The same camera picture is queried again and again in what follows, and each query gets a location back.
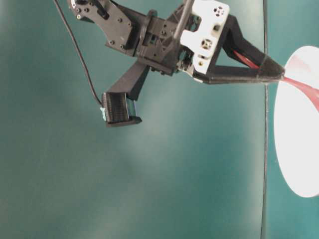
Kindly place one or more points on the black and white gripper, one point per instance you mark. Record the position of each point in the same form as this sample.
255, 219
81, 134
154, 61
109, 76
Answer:
188, 40

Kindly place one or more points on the red plastic spoon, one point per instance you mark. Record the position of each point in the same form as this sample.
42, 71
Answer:
311, 92

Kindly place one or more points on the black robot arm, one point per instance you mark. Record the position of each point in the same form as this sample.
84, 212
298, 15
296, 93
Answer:
122, 25

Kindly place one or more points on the white bowl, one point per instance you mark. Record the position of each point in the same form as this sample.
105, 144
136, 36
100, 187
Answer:
296, 124

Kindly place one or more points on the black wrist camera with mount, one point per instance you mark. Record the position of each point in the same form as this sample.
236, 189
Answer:
119, 102

